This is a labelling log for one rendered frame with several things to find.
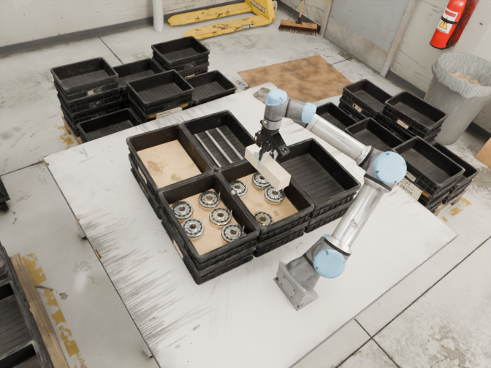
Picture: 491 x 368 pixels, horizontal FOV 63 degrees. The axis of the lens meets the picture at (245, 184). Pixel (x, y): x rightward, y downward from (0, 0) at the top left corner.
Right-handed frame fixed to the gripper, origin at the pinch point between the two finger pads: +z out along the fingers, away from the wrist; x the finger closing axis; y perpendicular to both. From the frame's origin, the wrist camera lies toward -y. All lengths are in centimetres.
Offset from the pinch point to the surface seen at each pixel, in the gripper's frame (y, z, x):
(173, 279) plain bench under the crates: -7, 39, 52
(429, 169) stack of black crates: -18, 60, -142
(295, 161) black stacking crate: 12.7, 26.1, -34.7
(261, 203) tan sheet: -1.0, 26.0, -0.3
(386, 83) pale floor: 113, 108, -280
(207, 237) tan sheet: -4.1, 26.0, 32.7
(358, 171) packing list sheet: -4, 39, -73
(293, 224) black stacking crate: -20.3, 23.6, -3.7
